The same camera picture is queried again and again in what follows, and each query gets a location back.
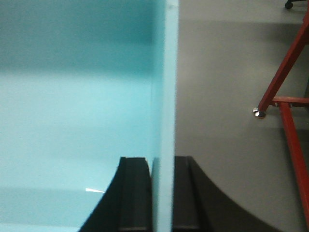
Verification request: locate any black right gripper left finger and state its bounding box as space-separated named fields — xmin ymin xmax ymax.
xmin=79 ymin=157 xmax=153 ymax=232

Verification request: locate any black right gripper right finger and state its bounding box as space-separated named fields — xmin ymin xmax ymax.
xmin=172 ymin=156 xmax=276 ymax=232

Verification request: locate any light blue bin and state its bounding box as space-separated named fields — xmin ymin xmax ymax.
xmin=0 ymin=0 xmax=179 ymax=232

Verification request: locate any red metal frame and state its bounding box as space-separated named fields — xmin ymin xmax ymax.
xmin=253 ymin=12 xmax=309 ymax=226

